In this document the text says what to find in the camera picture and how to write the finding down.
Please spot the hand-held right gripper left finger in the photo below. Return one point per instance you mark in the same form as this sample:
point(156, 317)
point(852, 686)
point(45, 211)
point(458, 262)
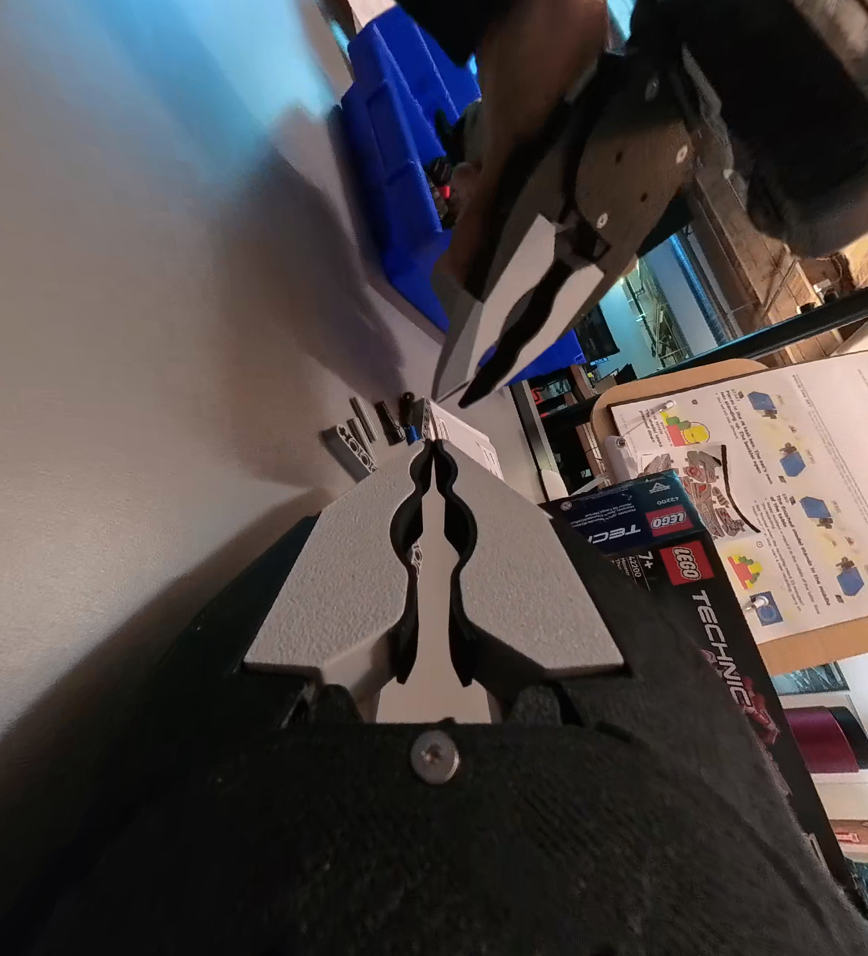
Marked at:
point(329, 590)

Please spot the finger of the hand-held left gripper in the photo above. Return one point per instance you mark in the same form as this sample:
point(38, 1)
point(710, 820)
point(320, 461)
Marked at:
point(490, 314)
point(561, 314)

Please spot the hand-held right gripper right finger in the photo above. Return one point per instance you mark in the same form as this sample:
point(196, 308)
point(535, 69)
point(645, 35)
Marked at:
point(538, 597)

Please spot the blue plastic bin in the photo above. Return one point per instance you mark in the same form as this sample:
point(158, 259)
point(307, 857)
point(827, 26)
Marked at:
point(389, 149)

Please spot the grey desk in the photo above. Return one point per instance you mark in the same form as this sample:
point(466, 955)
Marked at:
point(143, 373)

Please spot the person's left hand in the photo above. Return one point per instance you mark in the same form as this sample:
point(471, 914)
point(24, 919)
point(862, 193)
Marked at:
point(531, 104)

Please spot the black toy pin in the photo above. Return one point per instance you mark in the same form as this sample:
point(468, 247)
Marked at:
point(389, 423)
point(408, 407)

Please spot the white instruction booklet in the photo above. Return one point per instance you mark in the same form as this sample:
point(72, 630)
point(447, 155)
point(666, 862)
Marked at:
point(465, 439)

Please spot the grey holed toy beam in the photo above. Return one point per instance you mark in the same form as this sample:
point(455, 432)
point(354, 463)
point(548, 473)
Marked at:
point(352, 446)

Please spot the dark grey toy axle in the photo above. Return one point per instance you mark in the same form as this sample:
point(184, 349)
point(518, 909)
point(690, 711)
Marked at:
point(364, 418)

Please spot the dark toy set box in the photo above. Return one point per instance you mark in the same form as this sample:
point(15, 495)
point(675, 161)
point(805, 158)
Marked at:
point(710, 620)

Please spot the printed instruction sheet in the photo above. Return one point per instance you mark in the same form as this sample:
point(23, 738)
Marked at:
point(815, 478)

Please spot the wooden board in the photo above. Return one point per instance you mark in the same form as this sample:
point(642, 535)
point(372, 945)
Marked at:
point(837, 642)

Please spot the maroon cylinder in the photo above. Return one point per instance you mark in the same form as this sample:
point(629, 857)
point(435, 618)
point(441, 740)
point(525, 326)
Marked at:
point(822, 739)

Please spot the black metal rail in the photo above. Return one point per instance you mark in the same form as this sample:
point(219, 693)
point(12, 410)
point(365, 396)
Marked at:
point(815, 314)

